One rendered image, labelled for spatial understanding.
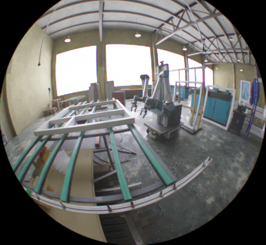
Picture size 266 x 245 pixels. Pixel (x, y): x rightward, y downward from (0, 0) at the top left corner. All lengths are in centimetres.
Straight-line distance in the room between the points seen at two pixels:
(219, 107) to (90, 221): 423
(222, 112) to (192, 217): 348
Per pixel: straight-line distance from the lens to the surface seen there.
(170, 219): 135
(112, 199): 51
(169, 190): 50
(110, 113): 137
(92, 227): 73
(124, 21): 1046
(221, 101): 395
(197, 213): 149
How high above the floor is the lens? 130
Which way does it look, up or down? 18 degrees down
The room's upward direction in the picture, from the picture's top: 3 degrees counter-clockwise
